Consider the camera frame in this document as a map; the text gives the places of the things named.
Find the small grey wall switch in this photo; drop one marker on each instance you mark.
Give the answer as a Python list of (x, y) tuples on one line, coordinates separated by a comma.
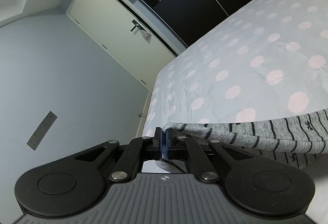
[(133, 0)]

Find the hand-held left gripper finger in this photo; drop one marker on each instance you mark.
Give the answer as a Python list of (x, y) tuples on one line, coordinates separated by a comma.
[(160, 143), (166, 143)]

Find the small hanging pouch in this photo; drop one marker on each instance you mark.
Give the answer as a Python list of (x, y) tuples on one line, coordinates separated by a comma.
[(146, 35)]

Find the grey wall switch plate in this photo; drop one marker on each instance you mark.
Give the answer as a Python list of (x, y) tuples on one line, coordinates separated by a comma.
[(42, 130)]

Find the grey striped garment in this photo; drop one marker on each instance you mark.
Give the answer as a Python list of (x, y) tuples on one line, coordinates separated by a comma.
[(269, 134)]

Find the door stopper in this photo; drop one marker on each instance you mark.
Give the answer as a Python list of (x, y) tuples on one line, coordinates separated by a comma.
[(141, 115)]

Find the white door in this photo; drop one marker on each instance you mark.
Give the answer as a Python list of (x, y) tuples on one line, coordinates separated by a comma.
[(107, 34)]

